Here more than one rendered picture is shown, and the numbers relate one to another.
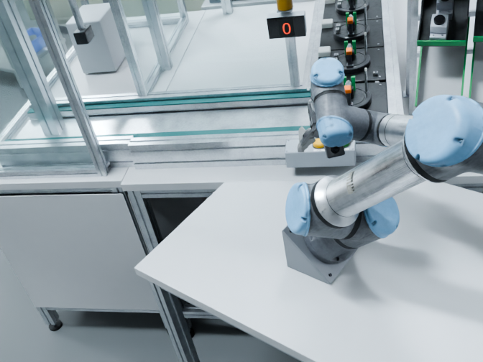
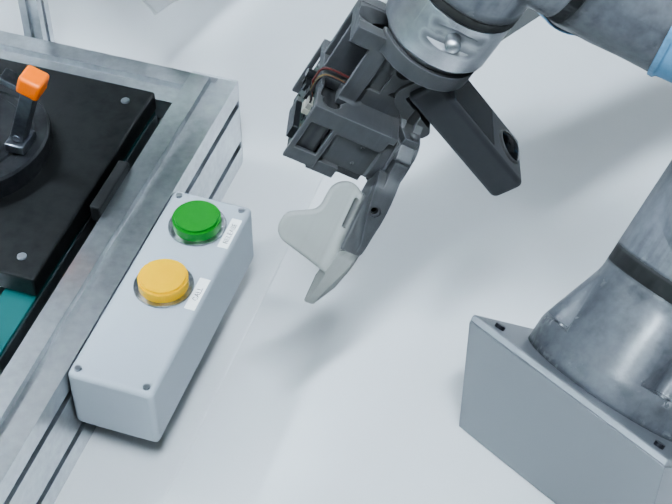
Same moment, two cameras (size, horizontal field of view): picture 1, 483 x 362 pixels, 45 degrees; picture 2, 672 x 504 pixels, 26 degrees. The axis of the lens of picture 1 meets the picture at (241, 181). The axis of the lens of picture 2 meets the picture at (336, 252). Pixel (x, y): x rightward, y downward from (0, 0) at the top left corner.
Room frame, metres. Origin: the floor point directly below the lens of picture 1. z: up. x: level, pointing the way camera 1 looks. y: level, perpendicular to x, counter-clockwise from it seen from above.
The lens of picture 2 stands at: (1.26, 0.51, 1.81)
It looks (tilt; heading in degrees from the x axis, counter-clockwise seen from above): 46 degrees down; 272
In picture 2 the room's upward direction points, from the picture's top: straight up
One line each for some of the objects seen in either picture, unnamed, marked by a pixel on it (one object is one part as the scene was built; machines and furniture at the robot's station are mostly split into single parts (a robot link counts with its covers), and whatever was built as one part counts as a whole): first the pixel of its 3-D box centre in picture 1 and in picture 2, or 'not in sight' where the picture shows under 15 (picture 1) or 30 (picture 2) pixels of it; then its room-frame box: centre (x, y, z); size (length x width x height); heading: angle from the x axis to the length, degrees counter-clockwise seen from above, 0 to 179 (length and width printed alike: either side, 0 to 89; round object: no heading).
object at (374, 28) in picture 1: (351, 24); not in sight; (2.09, -0.54, 1.01); 0.24 x 0.24 x 0.13; 74
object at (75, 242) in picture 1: (131, 159); not in sight; (2.34, 0.50, 0.43); 1.39 x 0.63 x 0.86; 164
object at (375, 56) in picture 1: (350, 53); not in sight; (1.85, -0.47, 1.01); 0.24 x 0.24 x 0.13; 74
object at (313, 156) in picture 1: (320, 152); (166, 310); (1.42, -0.25, 0.93); 0.21 x 0.07 x 0.06; 74
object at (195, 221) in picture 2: not in sight; (197, 224); (1.40, -0.32, 0.96); 0.04 x 0.04 x 0.02
